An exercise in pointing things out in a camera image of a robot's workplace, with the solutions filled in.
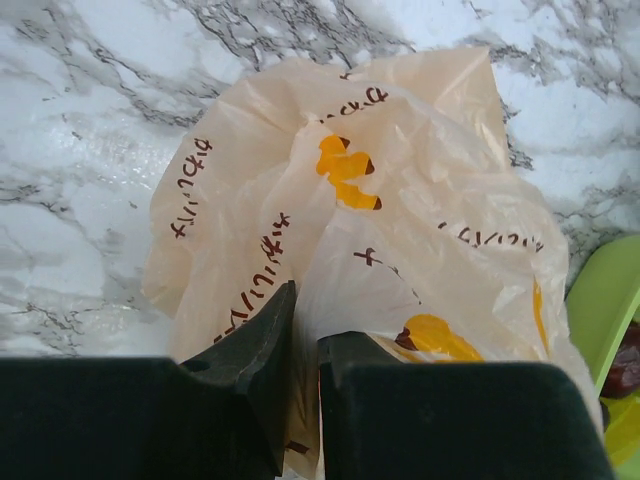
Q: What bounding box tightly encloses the green plastic tray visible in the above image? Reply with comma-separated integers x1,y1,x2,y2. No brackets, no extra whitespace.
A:
566,235,640,390

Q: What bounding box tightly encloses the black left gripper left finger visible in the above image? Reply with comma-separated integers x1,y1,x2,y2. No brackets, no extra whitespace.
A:
1,283,296,479

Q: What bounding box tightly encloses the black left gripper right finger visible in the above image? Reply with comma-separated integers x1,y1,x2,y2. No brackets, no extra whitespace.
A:
318,332,614,480

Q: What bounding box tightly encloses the banana print plastic bag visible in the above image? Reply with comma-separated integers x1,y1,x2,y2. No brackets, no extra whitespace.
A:
142,47,602,479

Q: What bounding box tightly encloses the dark red fake apple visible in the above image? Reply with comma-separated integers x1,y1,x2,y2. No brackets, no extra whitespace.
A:
601,321,639,399

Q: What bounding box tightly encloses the yellow fake starfruit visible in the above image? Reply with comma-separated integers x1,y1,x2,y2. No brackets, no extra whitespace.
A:
602,394,639,468

